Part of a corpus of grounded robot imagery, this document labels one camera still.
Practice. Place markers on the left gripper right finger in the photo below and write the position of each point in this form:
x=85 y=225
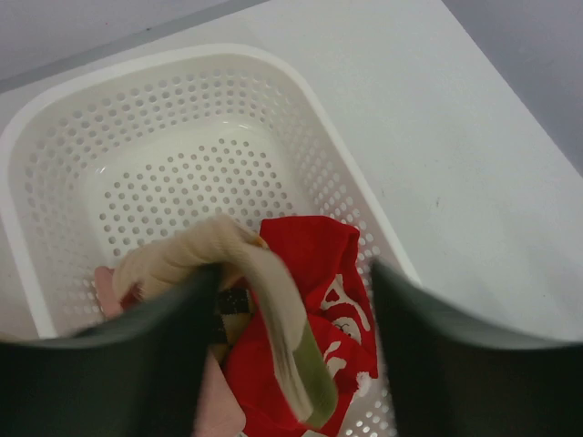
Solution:
x=452 y=374

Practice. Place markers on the brown argyle sock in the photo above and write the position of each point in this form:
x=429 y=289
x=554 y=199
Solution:
x=234 y=310

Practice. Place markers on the pink sock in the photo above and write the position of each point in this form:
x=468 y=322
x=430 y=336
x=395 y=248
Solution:
x=218 y=413

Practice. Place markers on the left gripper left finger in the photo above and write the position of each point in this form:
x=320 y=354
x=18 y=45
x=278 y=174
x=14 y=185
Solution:
x=136 y=375

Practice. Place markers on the plain red sock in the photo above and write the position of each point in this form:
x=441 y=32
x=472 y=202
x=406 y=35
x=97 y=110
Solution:
x=321 y=255

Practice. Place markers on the red sock white print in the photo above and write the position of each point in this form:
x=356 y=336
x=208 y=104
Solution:
x=290 y=377

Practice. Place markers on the white perforated plastic basket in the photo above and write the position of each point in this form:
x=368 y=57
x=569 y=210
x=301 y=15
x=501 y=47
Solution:
x=107 y=162

